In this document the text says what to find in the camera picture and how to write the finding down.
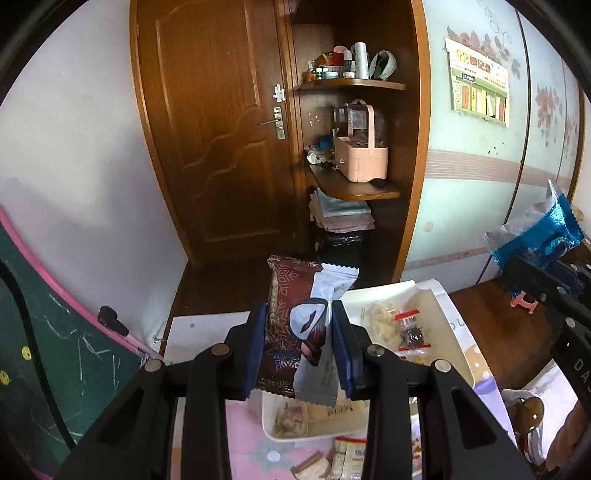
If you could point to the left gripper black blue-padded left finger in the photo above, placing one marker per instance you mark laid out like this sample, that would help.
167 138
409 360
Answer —
132 438

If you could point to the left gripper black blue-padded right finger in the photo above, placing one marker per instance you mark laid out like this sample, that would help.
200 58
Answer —
460 437

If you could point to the blue snack packet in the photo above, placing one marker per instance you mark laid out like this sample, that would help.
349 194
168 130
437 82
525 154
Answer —
544 233

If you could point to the brown white snack packet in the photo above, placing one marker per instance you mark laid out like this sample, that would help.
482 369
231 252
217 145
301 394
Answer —
297 360

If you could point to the pink plastic stool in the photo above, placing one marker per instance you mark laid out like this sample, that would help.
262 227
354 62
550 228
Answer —
522 301

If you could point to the white red cracker packet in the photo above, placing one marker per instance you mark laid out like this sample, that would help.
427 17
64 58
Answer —
348 456

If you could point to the pink cartoon play mat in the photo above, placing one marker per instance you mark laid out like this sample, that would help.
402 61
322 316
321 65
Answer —
258 452

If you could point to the white plastic bin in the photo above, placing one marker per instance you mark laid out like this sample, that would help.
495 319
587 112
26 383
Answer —
404 296

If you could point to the tan sandwich biscuit pack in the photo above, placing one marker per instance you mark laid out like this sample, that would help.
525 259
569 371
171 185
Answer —
317 467

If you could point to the folded cloth stack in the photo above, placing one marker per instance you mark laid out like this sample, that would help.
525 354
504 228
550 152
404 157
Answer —
340 216

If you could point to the pink storage basket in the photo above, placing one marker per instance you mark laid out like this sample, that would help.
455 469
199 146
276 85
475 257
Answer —
362 152

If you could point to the wooden corner shelf unit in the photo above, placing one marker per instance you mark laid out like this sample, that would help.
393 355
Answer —
403 102

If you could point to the brown wooden door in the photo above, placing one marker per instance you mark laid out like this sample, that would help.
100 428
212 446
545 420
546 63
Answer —
206 72

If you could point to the green chalkboard pink frame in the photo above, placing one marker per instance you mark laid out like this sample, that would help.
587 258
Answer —
86 364

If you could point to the wall calendar poster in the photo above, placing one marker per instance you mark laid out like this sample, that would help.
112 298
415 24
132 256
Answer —
480 86

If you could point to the silver door handle lock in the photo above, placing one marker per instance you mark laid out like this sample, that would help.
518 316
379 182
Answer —
279 96

